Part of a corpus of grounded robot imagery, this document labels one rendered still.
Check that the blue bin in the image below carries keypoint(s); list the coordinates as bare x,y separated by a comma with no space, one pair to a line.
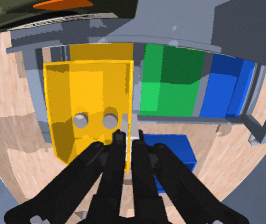
179,144

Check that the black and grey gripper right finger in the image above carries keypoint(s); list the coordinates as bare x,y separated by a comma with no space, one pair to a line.
192,199

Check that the yellow bin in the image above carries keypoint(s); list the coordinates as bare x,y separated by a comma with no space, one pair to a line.
95,88

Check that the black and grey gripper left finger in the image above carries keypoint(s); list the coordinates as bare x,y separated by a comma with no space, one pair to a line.
57,201

